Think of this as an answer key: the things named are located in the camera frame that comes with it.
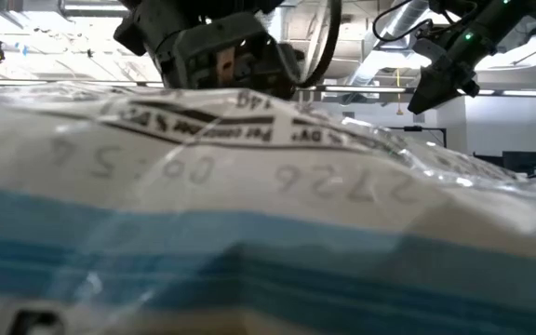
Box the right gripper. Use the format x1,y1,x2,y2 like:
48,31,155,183
407,27,498,116

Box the blue ramen packet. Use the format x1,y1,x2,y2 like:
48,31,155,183
0,82,536,335

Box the black metal stand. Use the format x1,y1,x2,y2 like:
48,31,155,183
388,125,448,149

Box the long ceiling light strip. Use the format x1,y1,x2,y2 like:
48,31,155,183
0,78,536,99

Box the black background monitor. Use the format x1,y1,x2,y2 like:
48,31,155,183
472,150,536,179

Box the yellow hanging cord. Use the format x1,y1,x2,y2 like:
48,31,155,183
394,68,405,117

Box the smooth silver ceiling duct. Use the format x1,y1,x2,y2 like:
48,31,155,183
342,0,441,89

